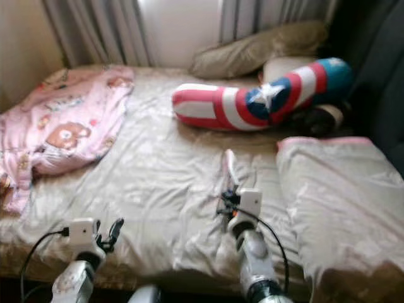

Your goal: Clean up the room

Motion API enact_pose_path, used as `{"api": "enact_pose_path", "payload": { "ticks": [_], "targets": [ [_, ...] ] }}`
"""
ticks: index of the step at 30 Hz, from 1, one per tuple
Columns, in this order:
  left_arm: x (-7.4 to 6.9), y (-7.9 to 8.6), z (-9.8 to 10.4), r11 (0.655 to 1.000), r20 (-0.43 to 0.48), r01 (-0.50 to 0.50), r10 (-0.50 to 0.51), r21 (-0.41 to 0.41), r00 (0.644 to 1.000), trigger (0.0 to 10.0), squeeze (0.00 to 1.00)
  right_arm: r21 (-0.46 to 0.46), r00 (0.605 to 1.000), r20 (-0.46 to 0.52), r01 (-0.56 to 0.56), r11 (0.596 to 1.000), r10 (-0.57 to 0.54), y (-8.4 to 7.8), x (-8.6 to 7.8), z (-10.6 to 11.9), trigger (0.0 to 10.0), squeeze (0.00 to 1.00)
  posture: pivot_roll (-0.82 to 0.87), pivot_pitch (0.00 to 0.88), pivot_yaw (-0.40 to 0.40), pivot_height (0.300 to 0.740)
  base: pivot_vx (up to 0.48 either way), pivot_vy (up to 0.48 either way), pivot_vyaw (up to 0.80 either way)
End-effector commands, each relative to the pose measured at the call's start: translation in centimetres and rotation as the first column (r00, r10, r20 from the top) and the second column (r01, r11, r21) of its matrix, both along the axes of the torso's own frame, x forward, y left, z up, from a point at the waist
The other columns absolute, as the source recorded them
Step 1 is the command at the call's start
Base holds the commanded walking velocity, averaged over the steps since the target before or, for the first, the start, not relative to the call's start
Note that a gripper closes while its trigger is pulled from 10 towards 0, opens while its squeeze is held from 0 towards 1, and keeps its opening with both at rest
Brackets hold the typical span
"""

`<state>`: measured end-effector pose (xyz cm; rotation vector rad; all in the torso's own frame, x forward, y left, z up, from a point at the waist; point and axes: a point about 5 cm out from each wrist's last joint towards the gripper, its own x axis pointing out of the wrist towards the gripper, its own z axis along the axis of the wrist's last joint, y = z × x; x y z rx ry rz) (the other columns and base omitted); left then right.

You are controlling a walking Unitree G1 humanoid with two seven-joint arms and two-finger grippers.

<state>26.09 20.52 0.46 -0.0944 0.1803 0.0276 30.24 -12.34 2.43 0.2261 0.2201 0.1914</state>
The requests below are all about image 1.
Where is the white pillow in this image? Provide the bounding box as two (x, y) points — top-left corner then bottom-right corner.
(262, 56), (316, 83)

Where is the grey robot left leg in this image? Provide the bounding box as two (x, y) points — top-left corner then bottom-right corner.
(129, 285), (162, 303)

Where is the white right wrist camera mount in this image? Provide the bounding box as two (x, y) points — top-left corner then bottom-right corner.
(230, 188), (263, 228)

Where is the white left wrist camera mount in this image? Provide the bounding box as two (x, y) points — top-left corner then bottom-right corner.
(68, 218), (98, 254)

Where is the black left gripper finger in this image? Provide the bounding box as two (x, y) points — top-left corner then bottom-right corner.
(106, 218), (125, 247)

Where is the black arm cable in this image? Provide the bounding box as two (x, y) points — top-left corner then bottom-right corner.
(19, 229), (70, 303)
(222, 197), (291, 294)

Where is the folded beige floral duvet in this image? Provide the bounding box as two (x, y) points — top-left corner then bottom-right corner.
(276, 136), (404, 303)

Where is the pink cartoon bear blanket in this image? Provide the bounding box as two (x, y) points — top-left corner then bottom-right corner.
(0, 65), (135, 215)

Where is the red white blue bolster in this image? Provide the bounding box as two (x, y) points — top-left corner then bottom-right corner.
(172, 57), (354, 131)

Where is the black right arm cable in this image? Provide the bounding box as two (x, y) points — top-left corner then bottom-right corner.
(222, 197), (291, 294)

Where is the bed with beige floral sheet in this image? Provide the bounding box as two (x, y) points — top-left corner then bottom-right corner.
(0, 63), (404, 300)

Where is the dark plush item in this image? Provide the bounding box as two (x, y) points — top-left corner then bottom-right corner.
(294, 103), (351, 136)

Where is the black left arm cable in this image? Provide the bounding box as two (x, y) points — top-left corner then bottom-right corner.
(19, 229), (70, 303)

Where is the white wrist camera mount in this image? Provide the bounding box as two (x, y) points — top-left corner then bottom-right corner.
(230, 188), (263, 228)
(68, 218), (98, 254)

